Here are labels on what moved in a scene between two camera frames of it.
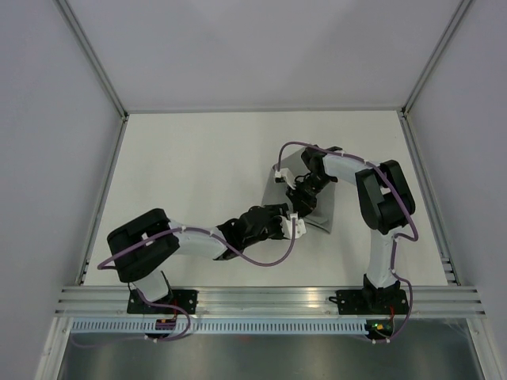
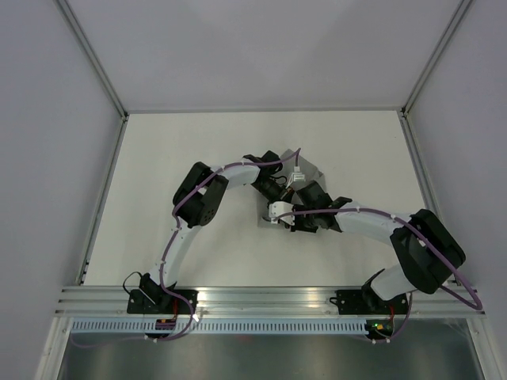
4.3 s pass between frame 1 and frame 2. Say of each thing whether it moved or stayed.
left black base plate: stayed
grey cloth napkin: moved
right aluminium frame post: stayed
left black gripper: moved
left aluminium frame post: stayed
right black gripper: moved
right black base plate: stayed
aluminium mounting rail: stayed
